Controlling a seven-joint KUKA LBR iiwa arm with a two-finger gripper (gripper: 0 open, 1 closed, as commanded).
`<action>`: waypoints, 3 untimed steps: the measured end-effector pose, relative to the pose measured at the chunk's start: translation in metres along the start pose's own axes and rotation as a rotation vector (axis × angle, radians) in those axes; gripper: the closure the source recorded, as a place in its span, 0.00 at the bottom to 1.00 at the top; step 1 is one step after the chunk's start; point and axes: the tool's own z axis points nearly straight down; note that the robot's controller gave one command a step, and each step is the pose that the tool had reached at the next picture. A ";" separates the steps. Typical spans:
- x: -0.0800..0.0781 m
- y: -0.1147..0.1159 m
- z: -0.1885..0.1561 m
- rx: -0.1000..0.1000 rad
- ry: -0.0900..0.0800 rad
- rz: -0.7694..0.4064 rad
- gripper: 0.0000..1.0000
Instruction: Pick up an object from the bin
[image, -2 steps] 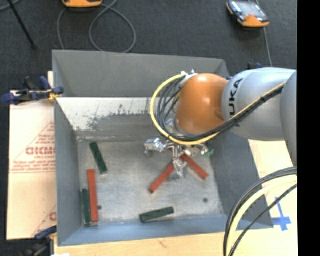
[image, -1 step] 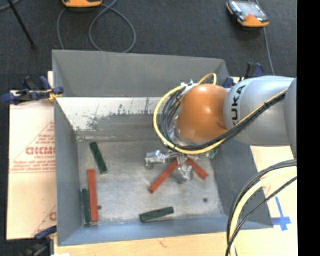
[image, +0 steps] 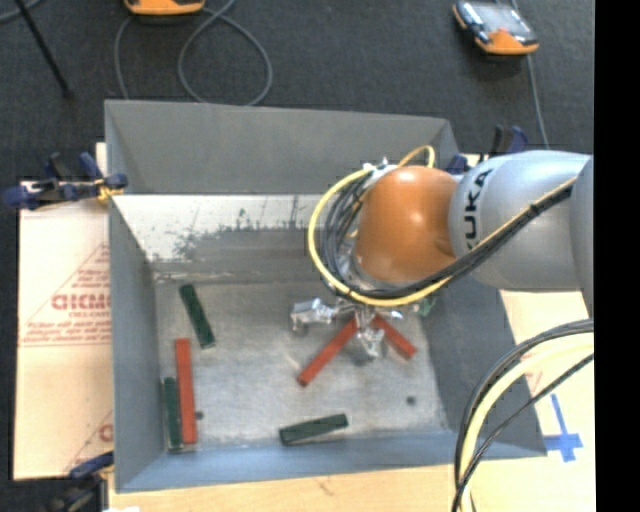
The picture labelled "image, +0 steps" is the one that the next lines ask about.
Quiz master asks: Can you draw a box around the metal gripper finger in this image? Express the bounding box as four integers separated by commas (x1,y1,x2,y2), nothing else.
290,297,335,335
355,323,388,365

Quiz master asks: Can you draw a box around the red-brown flat block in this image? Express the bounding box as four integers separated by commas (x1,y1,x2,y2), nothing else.
296,316,361,388
174,337,199,447
371,312,418,361

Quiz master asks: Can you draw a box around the dark green flat block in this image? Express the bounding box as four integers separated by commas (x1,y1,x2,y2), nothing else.
178,283,218,350
160,376,184,452
278,413,350,447

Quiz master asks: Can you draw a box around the grey metal bin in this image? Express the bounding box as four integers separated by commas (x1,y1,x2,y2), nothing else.
103,98,549,494

